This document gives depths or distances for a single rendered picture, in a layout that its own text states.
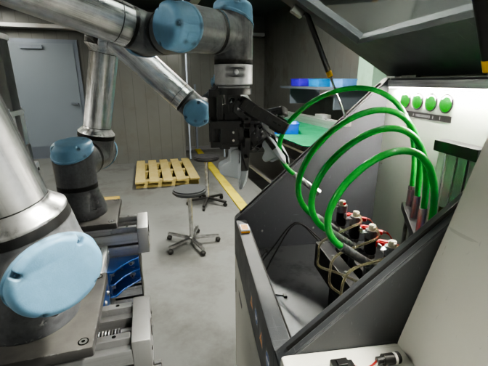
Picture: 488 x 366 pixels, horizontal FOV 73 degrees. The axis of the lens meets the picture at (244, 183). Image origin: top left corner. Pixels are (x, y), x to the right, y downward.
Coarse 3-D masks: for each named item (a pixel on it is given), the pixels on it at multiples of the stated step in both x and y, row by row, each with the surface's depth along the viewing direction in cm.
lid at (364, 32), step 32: (288, 0) 103; (320, 0) 95; (352, 0) 85; (384, 0) 76; (416, 0) 70; (448, 0) 64; (352, 32) 104; (384, 32) 92; (416, 32) 78; (448, 32) 71; (384, 64) 109; (416, 64) 95; (448, 64) 85; (480, 64) 76
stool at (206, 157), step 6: (198, 156) 383; (204, 156) 383; (210, 156) 383; (216, 156) 383; (198, 198) 398; (204, 198) 399; (210, 198) 399; (216, 198) 398; (204, 204) 381; (204, 210) 379
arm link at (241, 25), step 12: (216, 0) 59; (228, 0) 58; (240, 0) 58; (228, 12) 58; (240, 12) 58; (252, 12) 61; (240, 24) 59; (252, 24) 61; (240, 36) 59; (252, 36) 62; (228, 48) 59; (240, 48) 60; (252, 48) 62; (216, 60) 62; (228, 60) 61; (240, 60) 61; (252, 60) 64
